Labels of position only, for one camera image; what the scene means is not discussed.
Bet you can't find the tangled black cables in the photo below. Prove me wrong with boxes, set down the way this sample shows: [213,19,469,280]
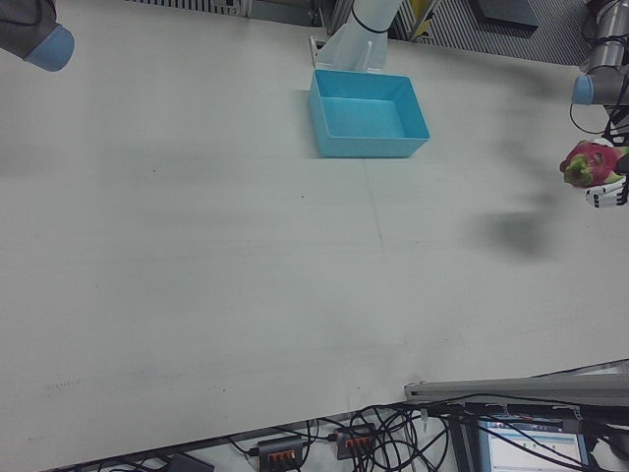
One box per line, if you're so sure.
[225,402,473,472]

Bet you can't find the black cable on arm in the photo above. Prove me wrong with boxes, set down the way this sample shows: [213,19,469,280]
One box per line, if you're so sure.
[568,0,629,147]

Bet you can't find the black USB hub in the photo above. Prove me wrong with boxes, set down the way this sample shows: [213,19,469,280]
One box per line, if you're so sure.
[249,435,307,468]
[332,422,378,462]

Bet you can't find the yellow black striped post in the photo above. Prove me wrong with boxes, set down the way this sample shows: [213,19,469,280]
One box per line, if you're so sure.
[411,0,436,36]

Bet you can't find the light blue plastic bin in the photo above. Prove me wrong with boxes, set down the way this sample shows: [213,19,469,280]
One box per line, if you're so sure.
[308,68,431,159]

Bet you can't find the dark flat box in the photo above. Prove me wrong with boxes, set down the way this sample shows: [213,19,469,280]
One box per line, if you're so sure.
[471,0,541,34]

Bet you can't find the black case under pendant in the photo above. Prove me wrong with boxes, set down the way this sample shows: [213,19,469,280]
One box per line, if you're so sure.
[463,401,585,435]

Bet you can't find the black power adapter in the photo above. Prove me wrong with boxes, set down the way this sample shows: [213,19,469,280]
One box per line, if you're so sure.
[165,451,216,472]

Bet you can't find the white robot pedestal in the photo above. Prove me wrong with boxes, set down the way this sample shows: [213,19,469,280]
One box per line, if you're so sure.
[309,0,402,75]

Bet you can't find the pink dragon fruit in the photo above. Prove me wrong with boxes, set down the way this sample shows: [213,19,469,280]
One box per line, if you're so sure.
[558,139,629,191]

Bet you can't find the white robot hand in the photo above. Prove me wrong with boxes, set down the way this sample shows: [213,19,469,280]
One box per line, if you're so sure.
[583,146,629,210]

